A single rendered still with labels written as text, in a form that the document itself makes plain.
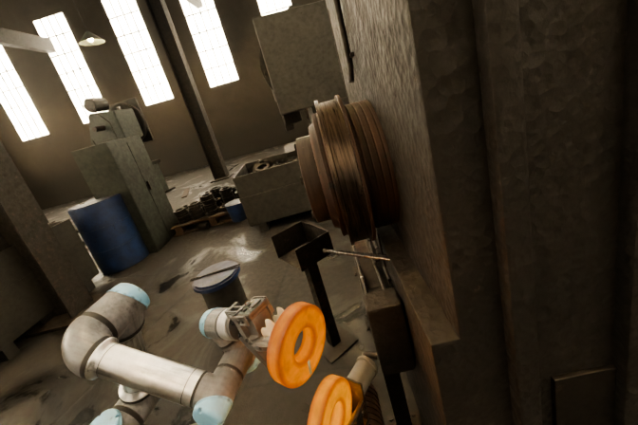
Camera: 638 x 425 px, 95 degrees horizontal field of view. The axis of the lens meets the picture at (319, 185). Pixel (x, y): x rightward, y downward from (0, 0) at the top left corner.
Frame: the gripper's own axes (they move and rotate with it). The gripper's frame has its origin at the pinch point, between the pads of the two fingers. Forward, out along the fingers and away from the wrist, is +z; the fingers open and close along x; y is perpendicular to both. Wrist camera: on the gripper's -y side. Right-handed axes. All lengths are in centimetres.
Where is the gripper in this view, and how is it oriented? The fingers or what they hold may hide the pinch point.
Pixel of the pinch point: (295, 335)
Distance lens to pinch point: 67.0
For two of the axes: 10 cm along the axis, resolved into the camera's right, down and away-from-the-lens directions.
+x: 5.5, -3.7, 7.5
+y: -4.5, -8.9, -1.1
